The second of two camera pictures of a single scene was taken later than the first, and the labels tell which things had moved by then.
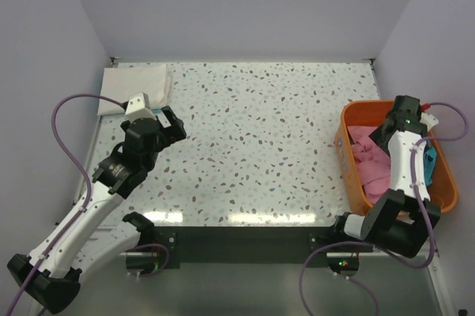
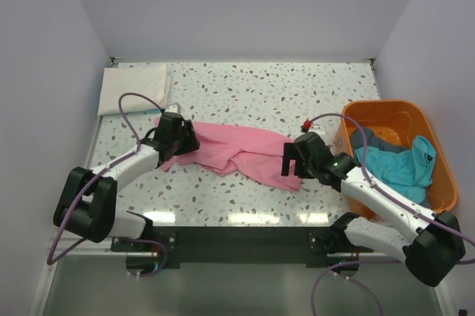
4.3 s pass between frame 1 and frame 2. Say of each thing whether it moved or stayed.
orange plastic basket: stayed
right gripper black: moved
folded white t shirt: stayed
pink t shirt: moved
